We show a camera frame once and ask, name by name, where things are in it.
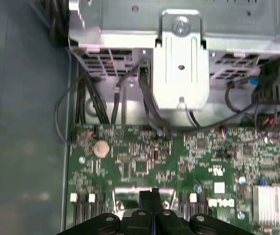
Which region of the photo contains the thin black wire loop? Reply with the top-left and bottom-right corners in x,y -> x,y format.
224,79 -> 280,139

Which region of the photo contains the black wire bundle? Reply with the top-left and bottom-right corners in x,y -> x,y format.
74,70 -> 112,125

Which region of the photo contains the flat black data cable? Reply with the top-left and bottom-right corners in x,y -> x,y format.
138,65 -> 204,135

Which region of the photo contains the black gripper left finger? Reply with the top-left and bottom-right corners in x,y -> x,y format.
61,188 -> 155,235

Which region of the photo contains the black open PC case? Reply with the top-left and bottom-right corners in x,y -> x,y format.
0,0 -> 199,235

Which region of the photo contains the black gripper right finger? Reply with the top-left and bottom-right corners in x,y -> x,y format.
152,187 -> 250,235

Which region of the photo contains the small silver heat sink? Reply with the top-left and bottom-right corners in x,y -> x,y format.
252,184 -> 280,225

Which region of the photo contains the green Dell motherboard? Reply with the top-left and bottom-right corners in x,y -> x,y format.
66,123 -> 280,235

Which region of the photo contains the CPU socket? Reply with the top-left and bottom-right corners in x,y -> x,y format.
112,186 -> 179,216

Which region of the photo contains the round coin cell battery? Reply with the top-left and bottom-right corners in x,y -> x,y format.
92,140 -> 112,158

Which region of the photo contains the silver metal drive cage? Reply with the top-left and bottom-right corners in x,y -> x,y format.
68,0 -> 280,128

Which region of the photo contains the silver CPU socket cover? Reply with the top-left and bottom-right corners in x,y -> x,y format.
113,187 -> 177,197

